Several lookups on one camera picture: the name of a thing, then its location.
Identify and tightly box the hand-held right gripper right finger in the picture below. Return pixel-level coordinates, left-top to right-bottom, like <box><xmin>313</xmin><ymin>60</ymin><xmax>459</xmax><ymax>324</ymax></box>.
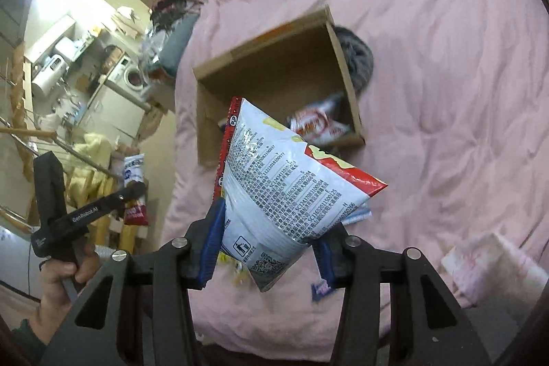
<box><xmin>311</xmin><ymin>222</ymin><xmax>492</xmax><ymax>366</ymax></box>

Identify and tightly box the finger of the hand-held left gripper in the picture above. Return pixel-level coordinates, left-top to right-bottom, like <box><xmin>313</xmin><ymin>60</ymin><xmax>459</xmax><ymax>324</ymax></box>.
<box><xmin>102</xmin><ymin>181</ymin><xmax>149</xmax><ymax>217</ymax></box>

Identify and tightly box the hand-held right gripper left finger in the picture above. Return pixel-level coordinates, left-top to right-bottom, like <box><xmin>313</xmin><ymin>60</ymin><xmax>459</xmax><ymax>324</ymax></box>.
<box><xmin>40</xmin><ymin>199</ymin><xmax>228</xmax><ymax>366</ymax></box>

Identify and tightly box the white blue red snack packet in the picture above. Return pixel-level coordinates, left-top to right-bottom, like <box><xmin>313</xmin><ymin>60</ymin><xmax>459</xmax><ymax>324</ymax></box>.
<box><xmin>121</xmin><ymin>153</ymin><xmax>151</xmax><ymax>228</ymax></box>

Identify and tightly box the white snack bag red edge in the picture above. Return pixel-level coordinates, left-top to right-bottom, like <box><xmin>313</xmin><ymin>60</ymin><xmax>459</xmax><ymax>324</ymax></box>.
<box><xmin>212</xmin><ymin>97</ymin><xmax>389</xmax><ymax>293</ymax></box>

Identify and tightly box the red and white snack bag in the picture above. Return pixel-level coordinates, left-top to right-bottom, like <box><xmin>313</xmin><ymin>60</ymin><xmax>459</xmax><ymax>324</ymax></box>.
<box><xmin>289</xmin><ymin>93</ymin><xmax>353</xmax><ymax>144</ymax></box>

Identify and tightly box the brown cardboard box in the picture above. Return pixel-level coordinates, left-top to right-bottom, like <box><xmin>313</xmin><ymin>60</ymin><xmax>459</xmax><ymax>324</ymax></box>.
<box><xmin>193</xmin><ymin>5</ymin><xmax>366</xmax><ymax>168</ymax></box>

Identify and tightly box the person's left forearm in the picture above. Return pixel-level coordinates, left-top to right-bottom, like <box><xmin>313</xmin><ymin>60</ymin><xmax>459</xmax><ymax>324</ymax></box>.
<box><xmin>9</xmin><ymin>320</ymin><xmax>49</xmax><ymax>364</ymax></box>

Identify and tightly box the person's left hand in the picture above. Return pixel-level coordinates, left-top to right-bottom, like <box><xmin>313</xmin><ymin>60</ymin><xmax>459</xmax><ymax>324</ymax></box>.
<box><xmin>26</xmin><ymin>244</ymin><xmax>101</xmax><ymax>345</ymax></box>

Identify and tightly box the small purple packet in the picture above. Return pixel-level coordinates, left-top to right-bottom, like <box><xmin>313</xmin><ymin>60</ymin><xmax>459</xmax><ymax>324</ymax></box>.
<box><xmin>311</xmin><ymin>279</ymin><xmax>334</xmax><ymax>302</ymax></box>

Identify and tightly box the pale yellow snack packet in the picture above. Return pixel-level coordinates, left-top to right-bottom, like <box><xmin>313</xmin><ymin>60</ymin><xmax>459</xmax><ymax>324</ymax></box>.
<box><xmin>217</xmin><ymin>252</ymin><xmax>252</xmax><ymax>290</ymax></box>

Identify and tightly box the yellow cloth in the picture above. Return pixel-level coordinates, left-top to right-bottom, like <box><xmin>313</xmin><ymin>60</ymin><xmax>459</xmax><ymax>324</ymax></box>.
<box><xmin>69</xmin><ymin>131</ymin><xmax>117</xmax><ymax>213</ymax></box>

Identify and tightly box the white cabinet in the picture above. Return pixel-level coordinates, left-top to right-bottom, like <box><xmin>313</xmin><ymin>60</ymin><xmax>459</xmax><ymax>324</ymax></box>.
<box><xmin>78</xmin><ymin>84</ymin><xmax>152</xmax><ymax>140</ymax></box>

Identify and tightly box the white kitchen appliance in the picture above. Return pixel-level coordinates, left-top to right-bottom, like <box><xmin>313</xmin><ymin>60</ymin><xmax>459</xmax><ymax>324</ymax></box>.
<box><xmin>31</xmin><ymin>54</ymin><xmax>70</xmax><ymax>97</ymax></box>

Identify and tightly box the white washing machine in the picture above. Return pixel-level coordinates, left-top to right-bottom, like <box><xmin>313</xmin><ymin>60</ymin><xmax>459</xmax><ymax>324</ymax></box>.
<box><xmin>106</xmin><ymin>56</ymin><xmax>149</xmax><ymax>102</ymax></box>

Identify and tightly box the grey blue cushion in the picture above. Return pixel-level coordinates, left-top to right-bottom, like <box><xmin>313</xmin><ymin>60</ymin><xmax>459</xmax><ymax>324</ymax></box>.
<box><xmin>160</xmin><ymin>12</ymin><xmax>201</xmax><ymax>76</ymax></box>

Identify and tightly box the pink printed tissue pack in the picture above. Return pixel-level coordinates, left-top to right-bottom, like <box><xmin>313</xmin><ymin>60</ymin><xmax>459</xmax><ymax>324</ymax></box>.
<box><xmin>441</xmin><ymin>231</ymin><xmax>549</xmax><ymax>305</ymax></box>

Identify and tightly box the pile of clothes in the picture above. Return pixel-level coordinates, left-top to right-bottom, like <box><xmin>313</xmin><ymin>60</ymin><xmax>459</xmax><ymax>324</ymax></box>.
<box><xmin>149</xmin><ymin>0</ymin><xmax>203</xmax><ymax>33</ymax></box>

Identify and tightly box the grey fuzzy cushion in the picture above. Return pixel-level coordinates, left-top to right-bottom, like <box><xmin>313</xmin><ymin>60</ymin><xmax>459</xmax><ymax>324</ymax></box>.
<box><xmin>334</xmin><ymin>25</ymin><xmax>375</xmax><ymax>93</ymax></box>

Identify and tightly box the pink blanket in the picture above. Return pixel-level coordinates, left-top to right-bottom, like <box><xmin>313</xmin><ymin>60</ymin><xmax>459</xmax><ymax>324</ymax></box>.
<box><xmin>160</xmin><ymin>0</ymin><xmax>549</xmax><ymax>352</ymax></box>

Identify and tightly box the yellow wooden frame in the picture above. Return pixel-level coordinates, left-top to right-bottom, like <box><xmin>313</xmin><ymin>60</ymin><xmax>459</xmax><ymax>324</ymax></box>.
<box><xmin>88</xmin><ymin>177</ymin><xmax>142</xmax><ymax>256</ymax></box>

